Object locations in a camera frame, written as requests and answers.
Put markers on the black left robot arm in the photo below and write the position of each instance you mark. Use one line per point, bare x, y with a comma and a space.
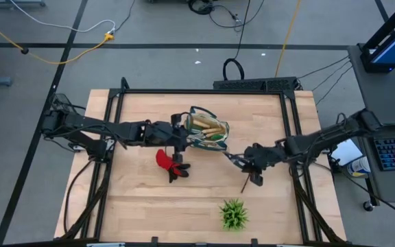
91, 121

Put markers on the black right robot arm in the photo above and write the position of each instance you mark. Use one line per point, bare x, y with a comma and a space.
321, 144

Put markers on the dark grey desk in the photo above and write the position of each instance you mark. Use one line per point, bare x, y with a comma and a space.
382, 92

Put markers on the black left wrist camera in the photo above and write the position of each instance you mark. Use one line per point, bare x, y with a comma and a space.
178, 158

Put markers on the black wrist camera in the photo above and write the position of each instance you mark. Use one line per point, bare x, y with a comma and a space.
257, 179
178, 158

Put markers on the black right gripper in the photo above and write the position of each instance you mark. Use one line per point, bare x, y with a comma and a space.
264, 156

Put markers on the beige green-trimmed gardening bag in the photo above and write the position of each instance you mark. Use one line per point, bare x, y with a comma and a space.
204, 144

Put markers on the red black gardening gloves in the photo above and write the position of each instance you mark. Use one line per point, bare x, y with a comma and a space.
165, 160

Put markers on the black power strip box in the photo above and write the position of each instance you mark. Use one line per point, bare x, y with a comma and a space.
252, 84

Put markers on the white paper sheet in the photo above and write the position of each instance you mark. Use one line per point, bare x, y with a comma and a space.
348, 154

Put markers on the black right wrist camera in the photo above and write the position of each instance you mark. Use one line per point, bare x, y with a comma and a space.
257, 179

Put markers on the white blue wipes canister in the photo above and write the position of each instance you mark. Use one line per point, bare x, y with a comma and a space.
358, 167

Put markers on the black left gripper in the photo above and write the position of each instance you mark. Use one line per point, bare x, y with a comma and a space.
163, 133

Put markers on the green plant in white pot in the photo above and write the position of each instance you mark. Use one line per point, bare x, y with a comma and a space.
233, 214

